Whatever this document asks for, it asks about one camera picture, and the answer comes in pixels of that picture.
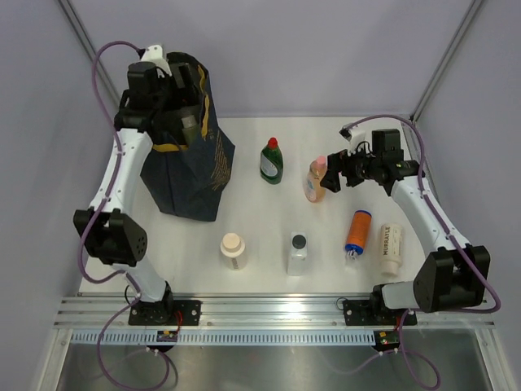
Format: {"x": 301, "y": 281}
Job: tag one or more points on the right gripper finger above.
{"x": 331, "y": 179}
{"x": 337, "y": 158}

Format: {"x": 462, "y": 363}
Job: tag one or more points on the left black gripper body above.
{"x": 184, "y": 94}

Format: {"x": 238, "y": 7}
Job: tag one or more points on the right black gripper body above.
{"x": 358, "y": 168}

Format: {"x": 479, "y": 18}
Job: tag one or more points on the peach baby oil bottle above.
{"x": 313, "y": 190}

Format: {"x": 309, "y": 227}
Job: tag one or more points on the pale green cylindrical bottle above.
{"x": 190, "y": 129}

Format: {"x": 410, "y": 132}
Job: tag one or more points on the dark blue canvas bag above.
{"x": 188, "y": 181}

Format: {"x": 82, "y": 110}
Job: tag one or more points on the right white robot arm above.
{"x": 454, "y": 273}

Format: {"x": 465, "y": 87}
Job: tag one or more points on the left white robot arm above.
{"x": 112, "y": 243}

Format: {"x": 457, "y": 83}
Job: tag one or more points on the orange blue tube bottle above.
{"x": 358, "y": 234}

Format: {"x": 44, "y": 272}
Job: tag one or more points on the green dish soap bottle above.
{"x": 271, "y": 162}

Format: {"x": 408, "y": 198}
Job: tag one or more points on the cream Murrayle bottle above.
{"x": 390, "y": 249}

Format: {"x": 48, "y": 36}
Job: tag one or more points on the clear bottle black cap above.
{"x": 297, "y": 262}

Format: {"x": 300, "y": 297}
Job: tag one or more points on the beige bottle round cap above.
{"x": 233, "y": 251}

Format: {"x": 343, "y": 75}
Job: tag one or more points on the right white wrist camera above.
{"x": 353, "y": 134}

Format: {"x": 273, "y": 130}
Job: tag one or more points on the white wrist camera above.
{"x": 353, "y": 134}
{"x": 155, "y": 54}

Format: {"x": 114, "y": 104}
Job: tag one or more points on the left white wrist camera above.
{"x": 155, "y": 54}

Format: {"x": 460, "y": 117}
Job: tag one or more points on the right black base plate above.
{"x": 366, "y": 313}

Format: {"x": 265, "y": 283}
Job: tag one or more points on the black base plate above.
{"x": 165, "y": 314}
{"x": 366, "y": 313}

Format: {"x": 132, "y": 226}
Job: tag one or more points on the aluminium mounting rail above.
{"x": 219, "y": 312}

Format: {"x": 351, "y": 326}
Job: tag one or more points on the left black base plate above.
{"x": 165, "y": 314}

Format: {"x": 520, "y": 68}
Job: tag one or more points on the slotted grey cable duct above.
{"x": 228, "y": 338}

